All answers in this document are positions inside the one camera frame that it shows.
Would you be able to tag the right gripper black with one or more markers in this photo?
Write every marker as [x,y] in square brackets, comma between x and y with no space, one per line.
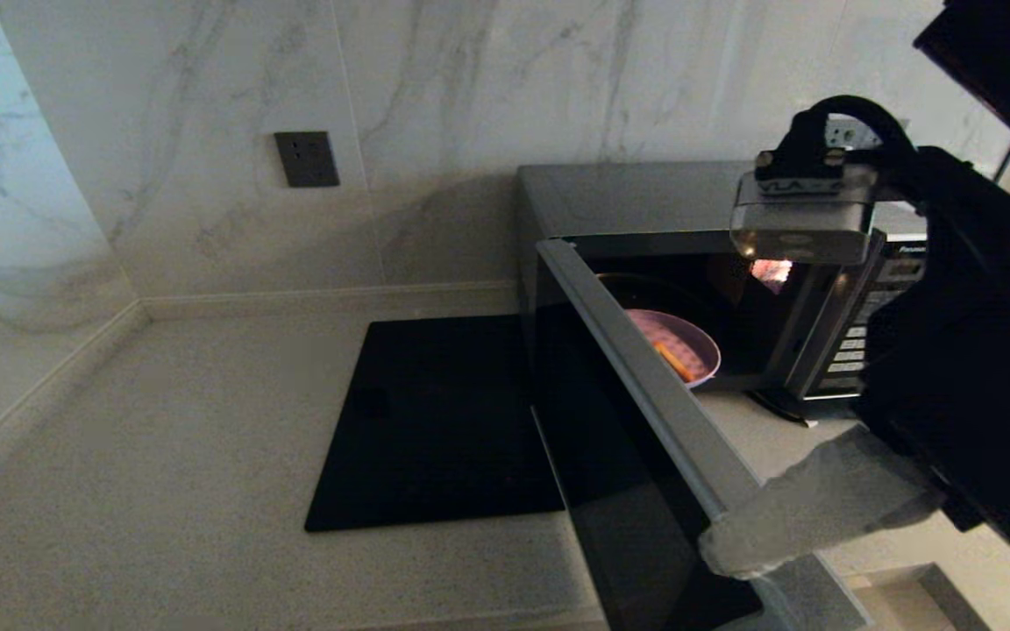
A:
[978,421]

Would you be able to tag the black glass microwave door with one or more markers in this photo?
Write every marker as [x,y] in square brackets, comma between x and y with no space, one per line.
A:
[645,491]

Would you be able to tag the purple plate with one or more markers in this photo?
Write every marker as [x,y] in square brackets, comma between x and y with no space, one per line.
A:
[689,346]

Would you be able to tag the dark blue cloth pad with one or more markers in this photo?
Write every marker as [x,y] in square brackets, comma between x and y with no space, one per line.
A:
[785,410]

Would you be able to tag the beige narrow cabinet front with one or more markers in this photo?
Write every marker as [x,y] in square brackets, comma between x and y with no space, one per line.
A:
[899,609]

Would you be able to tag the golden bread stick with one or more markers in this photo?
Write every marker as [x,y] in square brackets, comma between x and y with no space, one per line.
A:
[673,361]

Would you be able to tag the grey socket with white plug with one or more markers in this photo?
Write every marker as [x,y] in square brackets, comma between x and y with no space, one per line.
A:
[847,133]

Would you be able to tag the black glass induction cooktop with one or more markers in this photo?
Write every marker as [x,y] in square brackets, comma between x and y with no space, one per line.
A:
[435,421]

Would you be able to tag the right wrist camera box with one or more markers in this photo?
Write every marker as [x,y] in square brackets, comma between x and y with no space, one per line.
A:
[803,219]

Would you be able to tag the single dark grey wall socket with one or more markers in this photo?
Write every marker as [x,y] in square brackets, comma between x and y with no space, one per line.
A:
[306,159]

